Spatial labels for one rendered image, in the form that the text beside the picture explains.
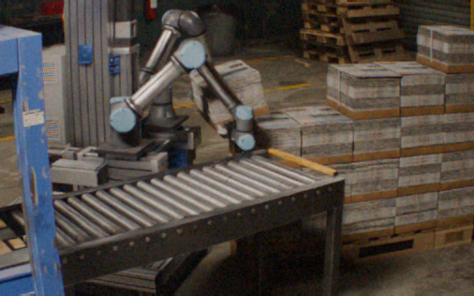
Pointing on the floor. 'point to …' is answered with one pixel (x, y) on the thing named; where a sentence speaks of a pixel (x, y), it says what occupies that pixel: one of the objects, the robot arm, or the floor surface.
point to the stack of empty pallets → (330, 47)
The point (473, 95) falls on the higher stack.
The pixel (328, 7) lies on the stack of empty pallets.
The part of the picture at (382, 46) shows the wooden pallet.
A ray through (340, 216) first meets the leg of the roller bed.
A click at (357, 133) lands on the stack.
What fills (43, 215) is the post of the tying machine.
